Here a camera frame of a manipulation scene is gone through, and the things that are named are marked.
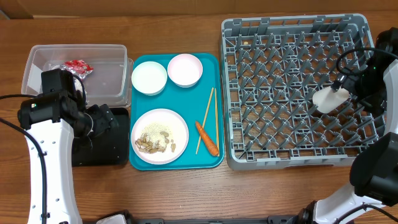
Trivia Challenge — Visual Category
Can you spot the grey dishwasher rack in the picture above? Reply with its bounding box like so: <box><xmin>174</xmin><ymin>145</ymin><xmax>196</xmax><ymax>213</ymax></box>
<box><xmin>221</xmin><ymin>14</ymin><xmax>387</xmax><ymax>170</ymax></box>

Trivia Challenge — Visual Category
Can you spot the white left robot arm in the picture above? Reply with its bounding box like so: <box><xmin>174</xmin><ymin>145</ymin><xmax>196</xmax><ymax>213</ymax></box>
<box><xmin>17</xmin><ymin>68</ymin><xmax>119</xmax><ymax>223</ymax></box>

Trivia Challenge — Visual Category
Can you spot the orange carrot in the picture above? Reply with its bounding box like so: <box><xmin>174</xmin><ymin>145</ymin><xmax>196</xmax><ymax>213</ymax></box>
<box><xmin>195</xmin><ymin>121</ymin><xmax>220</xmax><ymax>156</ymax></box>

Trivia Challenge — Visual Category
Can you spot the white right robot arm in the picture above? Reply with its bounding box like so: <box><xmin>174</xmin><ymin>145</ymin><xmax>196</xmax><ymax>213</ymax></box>
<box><xmin>296</xmin><ymin>27</ymin><xmax>397</xmax><ymax>223</ymax></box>

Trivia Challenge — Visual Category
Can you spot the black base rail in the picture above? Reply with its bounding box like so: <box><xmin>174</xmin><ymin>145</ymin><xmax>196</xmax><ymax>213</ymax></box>
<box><xmin>96</xmin><ymin>210</ymin><xmax>299</xmax><ymax>224</ymax></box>

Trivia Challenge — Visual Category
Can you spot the pink bowl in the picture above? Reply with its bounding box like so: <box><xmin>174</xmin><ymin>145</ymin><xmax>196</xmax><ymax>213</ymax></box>
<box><xmin>167</xmin><ymin>54</ymin><xmax>203</xmax><ymax>88</ymax></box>

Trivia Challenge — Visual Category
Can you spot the right wooden chopstick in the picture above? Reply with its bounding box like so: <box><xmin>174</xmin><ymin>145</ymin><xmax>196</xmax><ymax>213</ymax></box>
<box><xmin>214</xmin><ymin>88</ymin><xmax>220</xmax><ymax>157</ymax></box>

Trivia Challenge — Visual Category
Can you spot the black tray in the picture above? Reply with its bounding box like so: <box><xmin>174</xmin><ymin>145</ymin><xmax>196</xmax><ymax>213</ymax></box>
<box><xmin>72</xmin><ymin>108</ymin><xmax>130</xmax><ymax>167</ymax></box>

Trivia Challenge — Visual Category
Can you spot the pale green bowl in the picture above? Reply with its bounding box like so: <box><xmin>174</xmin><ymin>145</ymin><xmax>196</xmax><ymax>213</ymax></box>
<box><xmin>131</xmin><ymin>61</ymin><xmax>168</xmax><ymax>96</ymax></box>

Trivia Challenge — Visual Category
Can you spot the white plate with food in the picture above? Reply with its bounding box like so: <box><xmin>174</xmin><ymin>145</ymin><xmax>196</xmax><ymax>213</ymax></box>
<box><xmin>130</xmin><ymin>109</ymin><xmax>189</xmax><ymax>165</ymax></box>

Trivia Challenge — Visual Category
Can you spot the white cup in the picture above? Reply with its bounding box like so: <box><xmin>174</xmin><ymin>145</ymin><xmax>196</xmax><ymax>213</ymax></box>
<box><xmin>312</xmin><ymin>86</ymin><xmax>349</xmax><ymax>114</ymax></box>

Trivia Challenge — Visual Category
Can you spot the clear plastic bin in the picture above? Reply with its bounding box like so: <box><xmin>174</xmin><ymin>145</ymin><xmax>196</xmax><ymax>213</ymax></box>
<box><xmin>21</xmin><ymin>44</ymin><xmax>133</xmax><ymax>108</ymax></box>

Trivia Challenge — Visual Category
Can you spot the left wooden chopstick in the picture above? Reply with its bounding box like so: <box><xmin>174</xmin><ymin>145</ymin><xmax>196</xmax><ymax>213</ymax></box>
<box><xmin>195</xmin><ymin>87</ymin><xmax>215</xmax><ymax>154</ymax></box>

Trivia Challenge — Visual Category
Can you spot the teal serving tray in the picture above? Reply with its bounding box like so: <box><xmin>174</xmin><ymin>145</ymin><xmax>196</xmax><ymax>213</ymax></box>
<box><xmin>129</xmin><ymin>53</ymin><xmax>224</xmax><ymax>171</ymax></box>

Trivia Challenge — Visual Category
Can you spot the red foil wrapper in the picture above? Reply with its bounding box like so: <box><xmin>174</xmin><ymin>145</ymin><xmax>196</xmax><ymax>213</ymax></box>
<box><xmin>59</xmin><ymin>60</ymin><xmax>94</xmax><ymax>80</ymax></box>

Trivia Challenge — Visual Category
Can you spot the wooden chopstick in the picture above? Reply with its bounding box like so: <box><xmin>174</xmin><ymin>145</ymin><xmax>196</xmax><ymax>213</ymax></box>
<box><xmin>195</xmin><ymin>87</ymin><xmax>215</xmax><ymax>154</ymax></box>
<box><xmin>214</xmin><ymin>88</ymin><xmax>220</xmax><ymax>157</ymax></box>

